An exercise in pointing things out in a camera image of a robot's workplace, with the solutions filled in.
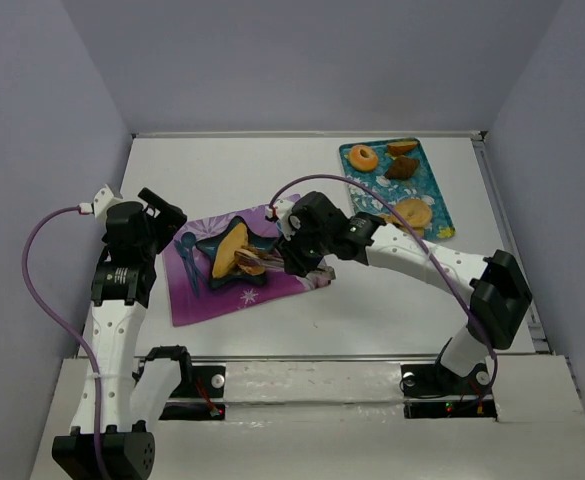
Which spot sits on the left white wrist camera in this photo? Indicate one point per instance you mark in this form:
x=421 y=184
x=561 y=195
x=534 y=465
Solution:
x=104 y=198

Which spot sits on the small round bun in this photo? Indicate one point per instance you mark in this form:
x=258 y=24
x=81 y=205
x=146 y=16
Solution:
x=249 y=267

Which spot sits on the orange glazed donut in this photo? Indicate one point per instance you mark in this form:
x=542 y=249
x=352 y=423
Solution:
x=363 y=158

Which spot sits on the flat round bread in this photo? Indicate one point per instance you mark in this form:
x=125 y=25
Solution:
x=418 y=231

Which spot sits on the teal floral tray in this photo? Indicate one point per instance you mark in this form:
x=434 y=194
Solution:
x=372 y=189

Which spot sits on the teal star-shaped plate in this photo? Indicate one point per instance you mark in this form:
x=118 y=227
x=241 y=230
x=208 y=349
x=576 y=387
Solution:
x=208 y=247

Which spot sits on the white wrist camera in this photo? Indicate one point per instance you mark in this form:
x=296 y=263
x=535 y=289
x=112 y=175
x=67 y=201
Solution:
x=281 y=213
x=104 y=198

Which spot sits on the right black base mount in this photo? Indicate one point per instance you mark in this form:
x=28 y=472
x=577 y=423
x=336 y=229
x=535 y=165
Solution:
x=432 y=392

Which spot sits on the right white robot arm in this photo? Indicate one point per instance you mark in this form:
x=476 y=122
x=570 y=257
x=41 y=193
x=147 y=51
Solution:
x=492 y=290

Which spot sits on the metal tongs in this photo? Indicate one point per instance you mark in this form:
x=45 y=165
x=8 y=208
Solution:
x=276 y=263

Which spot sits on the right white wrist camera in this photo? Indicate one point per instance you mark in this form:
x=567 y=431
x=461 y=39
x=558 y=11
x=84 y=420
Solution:
x=281 y=213

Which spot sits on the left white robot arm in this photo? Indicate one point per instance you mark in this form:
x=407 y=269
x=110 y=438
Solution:
x=111 y=432

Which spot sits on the dark chocolate bread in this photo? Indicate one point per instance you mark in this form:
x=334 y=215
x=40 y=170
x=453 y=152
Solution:
x=402 y=168

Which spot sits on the brown bread wedge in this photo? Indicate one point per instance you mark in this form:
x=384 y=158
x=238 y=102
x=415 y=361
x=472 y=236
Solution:
x=402 y=147

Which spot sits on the tan bagel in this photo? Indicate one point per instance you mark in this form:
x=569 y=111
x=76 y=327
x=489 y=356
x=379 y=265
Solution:
x=416 y=212

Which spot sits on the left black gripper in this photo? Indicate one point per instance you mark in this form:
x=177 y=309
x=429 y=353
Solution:
x=161 y=208

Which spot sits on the purple snowflake placemat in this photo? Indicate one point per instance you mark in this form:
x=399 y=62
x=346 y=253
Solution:
x=186 y=309

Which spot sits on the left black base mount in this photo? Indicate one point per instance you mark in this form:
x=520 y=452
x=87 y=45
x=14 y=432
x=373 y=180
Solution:
x=202 y=399

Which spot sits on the long yellow bread loaf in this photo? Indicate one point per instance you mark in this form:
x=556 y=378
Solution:
x=236 y=239

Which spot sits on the blue plastic spoon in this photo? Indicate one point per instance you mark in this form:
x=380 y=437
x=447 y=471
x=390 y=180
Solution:
x=189 y=239

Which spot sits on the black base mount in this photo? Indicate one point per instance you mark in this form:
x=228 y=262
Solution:
x=202 y=399
x=432 y=392

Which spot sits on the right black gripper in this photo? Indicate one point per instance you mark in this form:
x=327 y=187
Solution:
x=292 y=257

